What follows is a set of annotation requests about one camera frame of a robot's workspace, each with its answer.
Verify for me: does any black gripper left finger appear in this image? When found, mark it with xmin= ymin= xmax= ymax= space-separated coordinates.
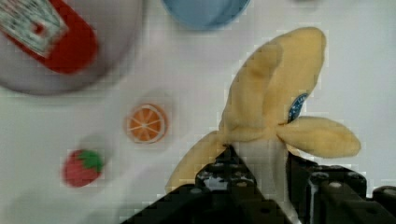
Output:
xmin=121 ymin=146 xmax=291 ymax=224

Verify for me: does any red plush ketchup bottle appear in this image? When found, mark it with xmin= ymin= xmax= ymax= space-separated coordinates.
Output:
xmin=1 ymin=0 xmax=98 ymax=74

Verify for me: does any yellow plush peeled banana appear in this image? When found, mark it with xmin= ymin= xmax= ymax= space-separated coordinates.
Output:
xmin=165 ymin=27 xmax=361 ymax=224

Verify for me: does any blue round bowl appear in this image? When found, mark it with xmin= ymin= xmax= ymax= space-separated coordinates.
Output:
xmin=162 ymin=0 xmax=251 ymax=31

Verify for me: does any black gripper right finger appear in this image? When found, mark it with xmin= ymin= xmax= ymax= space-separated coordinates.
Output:
xmin=287 ymin=154 xmax=396 ymax=224

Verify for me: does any orange slice toy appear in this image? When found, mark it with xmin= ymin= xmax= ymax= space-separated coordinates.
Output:
xmin=124 ymin=104 xmax=168 ymax=144

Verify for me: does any large red toy strawberry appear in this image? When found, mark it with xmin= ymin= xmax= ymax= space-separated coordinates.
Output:
xmin=62 ymin=149 xmax=104 ymax=188

